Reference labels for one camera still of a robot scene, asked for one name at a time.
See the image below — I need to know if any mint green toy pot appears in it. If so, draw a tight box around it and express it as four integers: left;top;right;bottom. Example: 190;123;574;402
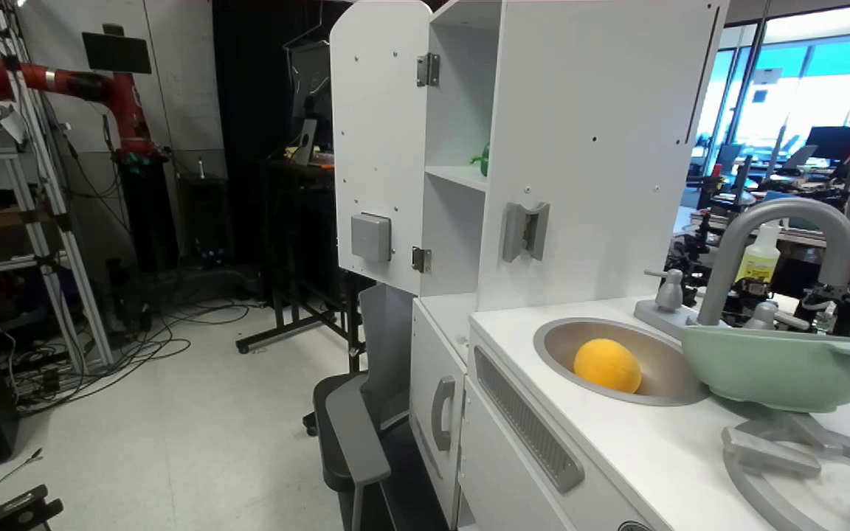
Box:
680;322;850;417

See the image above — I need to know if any grey door dispenser block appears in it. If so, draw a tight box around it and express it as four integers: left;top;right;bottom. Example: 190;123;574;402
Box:
345;210;396;269

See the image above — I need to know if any narrow white cabinet door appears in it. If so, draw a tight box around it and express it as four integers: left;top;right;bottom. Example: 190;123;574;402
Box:
405;294;475;531

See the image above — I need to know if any metal door hinge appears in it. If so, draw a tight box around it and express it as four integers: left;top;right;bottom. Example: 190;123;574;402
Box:
413;51;445;92

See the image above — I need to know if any yellow plushie ball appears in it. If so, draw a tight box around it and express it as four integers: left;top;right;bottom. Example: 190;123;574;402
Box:
569;337;647;398

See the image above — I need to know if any wide white cabinet door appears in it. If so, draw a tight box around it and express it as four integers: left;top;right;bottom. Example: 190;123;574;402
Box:
451;377;643;531

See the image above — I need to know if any grey round sink basin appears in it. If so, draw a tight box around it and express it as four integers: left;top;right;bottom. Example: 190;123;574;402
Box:
529;316;717;411

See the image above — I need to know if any black metal desk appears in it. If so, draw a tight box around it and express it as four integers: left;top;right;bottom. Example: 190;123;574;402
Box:
215;144;370;361

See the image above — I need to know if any grey slotted vent panel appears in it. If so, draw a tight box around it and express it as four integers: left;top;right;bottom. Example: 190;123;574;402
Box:
469;343;587;499

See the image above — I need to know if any dark grey folding chair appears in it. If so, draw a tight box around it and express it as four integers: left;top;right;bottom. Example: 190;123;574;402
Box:
306;370;399;531

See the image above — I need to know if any white toy kitchen unit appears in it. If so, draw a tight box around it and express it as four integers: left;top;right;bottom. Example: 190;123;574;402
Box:
405;0;850;531

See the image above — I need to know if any yellow spray bottle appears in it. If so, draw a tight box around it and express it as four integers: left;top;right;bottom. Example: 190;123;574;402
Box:
733;219;786;291

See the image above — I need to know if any grey toy faucet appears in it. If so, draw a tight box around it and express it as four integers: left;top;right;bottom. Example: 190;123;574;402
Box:
630;194;850;344

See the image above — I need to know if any small black screen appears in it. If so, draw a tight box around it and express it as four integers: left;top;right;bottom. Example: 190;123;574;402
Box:
79;30;154;76

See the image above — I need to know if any grey toy stove burner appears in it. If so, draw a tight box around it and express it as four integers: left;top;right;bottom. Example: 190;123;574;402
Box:
717;406;850;531

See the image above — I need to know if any dark bottle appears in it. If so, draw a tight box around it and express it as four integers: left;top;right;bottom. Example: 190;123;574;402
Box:
801;281;850;339

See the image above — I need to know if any grey wall phone holder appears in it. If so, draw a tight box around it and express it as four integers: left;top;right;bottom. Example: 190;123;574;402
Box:
495;198;553;266

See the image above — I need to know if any black floor cable bundle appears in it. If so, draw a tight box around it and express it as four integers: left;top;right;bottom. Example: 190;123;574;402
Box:
10;297;250;417

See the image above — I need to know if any aluminium frame rack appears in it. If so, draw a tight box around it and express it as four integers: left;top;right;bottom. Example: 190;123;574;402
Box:
0;0;119;374

